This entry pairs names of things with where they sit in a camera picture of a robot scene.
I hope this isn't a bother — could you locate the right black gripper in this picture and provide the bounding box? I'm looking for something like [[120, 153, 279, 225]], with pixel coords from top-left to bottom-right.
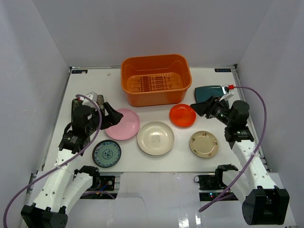
[[190, 95, 234, 127]]

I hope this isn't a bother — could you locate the pink round plate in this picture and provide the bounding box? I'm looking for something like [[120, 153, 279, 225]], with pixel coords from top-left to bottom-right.
[[105, 108, 140, 141]]

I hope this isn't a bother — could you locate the orange round plate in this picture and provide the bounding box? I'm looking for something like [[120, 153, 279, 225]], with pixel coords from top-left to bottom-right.
[[169, 104, 196, 127]]

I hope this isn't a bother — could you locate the black floral square plate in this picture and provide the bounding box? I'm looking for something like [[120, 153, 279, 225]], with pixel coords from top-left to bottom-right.
[[71, 94, 105, 121]]

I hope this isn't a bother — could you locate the beige floral plate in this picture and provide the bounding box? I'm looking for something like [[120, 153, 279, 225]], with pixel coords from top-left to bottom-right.
[[189, 131, 219, 158]]

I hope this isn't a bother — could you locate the blue patterned dark-rim plate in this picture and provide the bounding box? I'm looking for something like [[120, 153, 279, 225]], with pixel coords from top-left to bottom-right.
[[92, 140, 122, 168]]

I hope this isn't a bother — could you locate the cream bear-print plate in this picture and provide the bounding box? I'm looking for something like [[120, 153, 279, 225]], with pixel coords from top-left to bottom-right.
[[137, 121, 175, 156]]

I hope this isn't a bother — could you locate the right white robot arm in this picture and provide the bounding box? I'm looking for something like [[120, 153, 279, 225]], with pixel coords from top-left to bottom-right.
[[191, 96, 290, 225]]

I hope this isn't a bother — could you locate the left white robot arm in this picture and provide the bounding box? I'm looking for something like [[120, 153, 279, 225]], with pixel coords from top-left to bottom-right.
[[21, 102, 123, 228]]

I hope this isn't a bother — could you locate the orange plastic bin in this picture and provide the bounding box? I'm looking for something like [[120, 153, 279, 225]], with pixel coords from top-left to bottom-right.
[[121, 54, 192, 107]]

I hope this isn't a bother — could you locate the teal square plate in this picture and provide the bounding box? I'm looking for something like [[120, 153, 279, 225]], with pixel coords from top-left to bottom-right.
[[194, 85, 223, 103]]

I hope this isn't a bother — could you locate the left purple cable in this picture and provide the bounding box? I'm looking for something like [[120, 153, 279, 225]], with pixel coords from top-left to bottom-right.
[[2, 94, 103, 228]]

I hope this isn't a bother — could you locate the purple cable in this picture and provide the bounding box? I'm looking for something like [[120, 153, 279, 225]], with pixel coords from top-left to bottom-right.
[[198, 85, 268, 213], [2, 94, 103, 228]]

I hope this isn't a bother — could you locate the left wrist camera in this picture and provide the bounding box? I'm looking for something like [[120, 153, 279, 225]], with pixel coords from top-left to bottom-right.
[[82, 92, 98, 106]]

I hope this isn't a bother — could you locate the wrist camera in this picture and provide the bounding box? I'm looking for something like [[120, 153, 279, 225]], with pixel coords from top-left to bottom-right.
[[82, 92, 98, 106], [220, 85, 235, 101]]

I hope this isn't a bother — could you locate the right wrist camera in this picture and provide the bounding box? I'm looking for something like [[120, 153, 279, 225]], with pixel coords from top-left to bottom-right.
[[220, 85, 235, 101]]

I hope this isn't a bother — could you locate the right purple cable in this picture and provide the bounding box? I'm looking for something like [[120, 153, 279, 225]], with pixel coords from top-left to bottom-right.
[[198, 85, 268, 213]]

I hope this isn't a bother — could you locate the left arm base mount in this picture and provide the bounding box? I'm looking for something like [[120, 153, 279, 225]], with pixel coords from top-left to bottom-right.
[[81, 176, 117, 200]]

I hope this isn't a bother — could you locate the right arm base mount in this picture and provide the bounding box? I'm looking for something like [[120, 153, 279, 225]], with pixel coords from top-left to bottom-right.
[[193, 174, 226, 202]]

